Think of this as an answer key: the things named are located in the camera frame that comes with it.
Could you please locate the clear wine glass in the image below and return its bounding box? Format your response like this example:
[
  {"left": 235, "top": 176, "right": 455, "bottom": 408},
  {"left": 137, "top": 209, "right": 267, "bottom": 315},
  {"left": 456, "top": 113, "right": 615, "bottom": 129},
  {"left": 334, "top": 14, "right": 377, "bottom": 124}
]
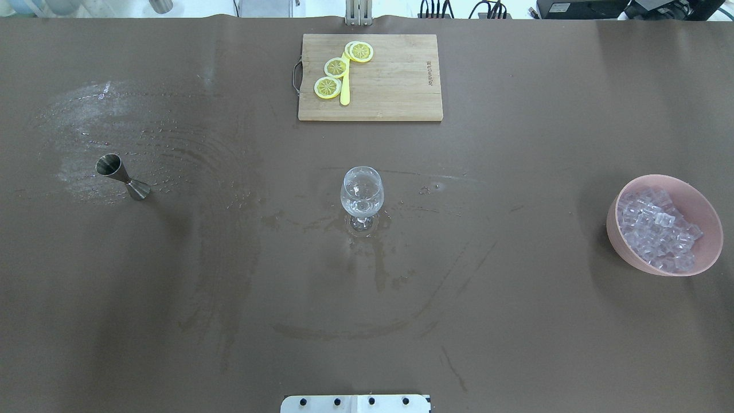
[{"left": 340, "top": 166, "right": 385, "bottom": 232}]

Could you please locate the clear ice cubes pile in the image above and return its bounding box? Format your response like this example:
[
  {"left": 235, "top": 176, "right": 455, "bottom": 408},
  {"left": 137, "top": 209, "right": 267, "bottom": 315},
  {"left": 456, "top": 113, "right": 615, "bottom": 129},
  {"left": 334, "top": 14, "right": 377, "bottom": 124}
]
[{"left": 616, "top": 186, "right": 704, "bottom": 274}]

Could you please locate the wooden cutting board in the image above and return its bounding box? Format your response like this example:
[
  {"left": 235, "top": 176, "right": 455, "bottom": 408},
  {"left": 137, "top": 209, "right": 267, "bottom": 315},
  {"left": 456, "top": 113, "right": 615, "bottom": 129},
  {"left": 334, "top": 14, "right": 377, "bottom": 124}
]
[{"left": 297, "top": 34, "right": 444, "bottom": 121}]

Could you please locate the steel cocktail jigger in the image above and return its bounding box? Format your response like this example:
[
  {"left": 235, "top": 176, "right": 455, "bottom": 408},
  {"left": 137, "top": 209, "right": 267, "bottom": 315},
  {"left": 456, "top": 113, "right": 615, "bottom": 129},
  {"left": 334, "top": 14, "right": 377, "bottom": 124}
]
[{"left": 95, "top": 154, "right": 150, "bottom": 201}]

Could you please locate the brown table mat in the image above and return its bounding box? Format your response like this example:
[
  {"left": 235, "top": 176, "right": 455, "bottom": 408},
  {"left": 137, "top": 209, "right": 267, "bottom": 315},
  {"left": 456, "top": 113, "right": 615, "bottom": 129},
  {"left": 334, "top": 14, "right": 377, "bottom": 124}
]
[{"left": 1, "top": 15, "right": 732, "bottom": 412}]

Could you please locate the hidden far lemon slice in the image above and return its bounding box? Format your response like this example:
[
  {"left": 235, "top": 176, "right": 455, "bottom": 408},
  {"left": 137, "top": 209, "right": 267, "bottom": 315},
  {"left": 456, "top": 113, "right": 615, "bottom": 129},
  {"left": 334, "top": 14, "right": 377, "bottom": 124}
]
[{"left": 344, "top": 41, "right": 354, "bottom": 59}]

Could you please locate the pink bowl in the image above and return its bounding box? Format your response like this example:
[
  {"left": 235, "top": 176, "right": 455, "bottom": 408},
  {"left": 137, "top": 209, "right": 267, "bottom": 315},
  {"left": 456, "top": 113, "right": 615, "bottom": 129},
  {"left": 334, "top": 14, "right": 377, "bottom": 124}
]
[{"left": 607, "top": 174, "right": 724, "bottom": 277}]

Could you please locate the lemon slice near handle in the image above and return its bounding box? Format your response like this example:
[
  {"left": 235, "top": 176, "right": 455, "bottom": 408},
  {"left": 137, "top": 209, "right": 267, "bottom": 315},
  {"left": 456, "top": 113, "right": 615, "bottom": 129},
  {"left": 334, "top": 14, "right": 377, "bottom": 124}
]
[{"left": 314, "top": 76, "right": 342, "bottom": 99}]

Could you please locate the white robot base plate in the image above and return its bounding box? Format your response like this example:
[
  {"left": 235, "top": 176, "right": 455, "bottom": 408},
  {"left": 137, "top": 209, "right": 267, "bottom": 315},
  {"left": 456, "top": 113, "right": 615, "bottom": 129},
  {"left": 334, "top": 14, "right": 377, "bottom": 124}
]
[{"left": 280, "top": 394, "right": 432, "bottom": 412}]

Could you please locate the aluminium frame post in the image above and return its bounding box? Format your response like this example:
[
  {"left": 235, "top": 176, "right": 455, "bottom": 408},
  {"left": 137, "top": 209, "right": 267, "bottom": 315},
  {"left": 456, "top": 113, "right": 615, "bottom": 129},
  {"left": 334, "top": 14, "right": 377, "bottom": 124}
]
[{"left": 345, "top": 0, "right": 374, "bottom": 26}]

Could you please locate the middle lemon slice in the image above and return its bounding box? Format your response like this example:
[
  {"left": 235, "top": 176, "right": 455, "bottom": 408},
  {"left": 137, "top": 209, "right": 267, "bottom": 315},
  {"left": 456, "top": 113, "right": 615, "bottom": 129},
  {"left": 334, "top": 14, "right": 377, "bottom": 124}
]
[{"left": 323, "top": 57, "right": 350, "bottom": 79}]

